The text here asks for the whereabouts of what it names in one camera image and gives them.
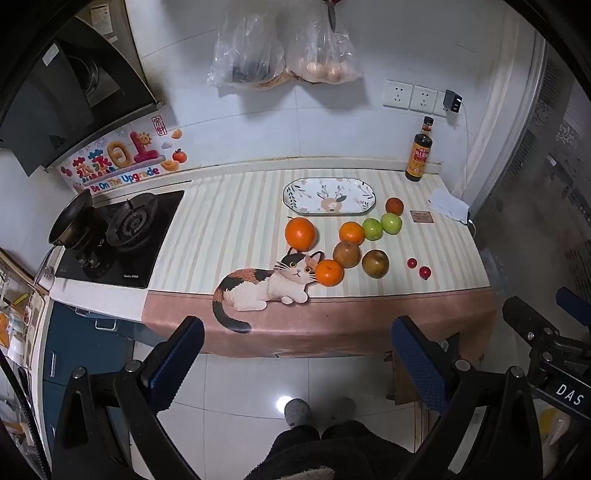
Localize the striped cat print tablecloth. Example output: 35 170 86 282
141 168 497 358

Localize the brownish red apple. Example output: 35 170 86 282
361 249 390 280
332 241 362 269

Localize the oval floral ceramic plate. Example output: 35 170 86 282
283 178 377 217

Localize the black frying pan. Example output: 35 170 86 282
34 189 100 282

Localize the plastic bag with dark contents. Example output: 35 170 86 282
208 9 287 90

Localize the cluttered side shelf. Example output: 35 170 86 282
0 249 51 374

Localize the black range hood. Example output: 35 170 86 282
0 0 164 178

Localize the plastic bag of eggs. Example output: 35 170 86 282
284 14 363 86

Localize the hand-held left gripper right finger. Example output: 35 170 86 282
392 315 543 480

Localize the large orange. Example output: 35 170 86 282
284 217 318 252

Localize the blue kitchen cabinet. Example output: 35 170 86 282
41 302 139 444

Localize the white crumpled paper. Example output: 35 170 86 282
428 187 471 222

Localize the dark soy sauce bottle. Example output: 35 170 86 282
405 116 435 182

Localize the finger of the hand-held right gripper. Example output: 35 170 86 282
555 286 591 330
502 296 561 356

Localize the white charger cable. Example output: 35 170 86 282
459 108 477 232

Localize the frosted patterned window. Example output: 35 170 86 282
475 28 591 287

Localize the black gas stove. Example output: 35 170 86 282
54 189 185 290

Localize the colourful wall sticker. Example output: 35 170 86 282
60 115 188 195

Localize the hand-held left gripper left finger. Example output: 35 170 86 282
52 315 206 480

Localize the grey slipper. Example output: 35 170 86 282
284 398 312 428
330 397 357 423

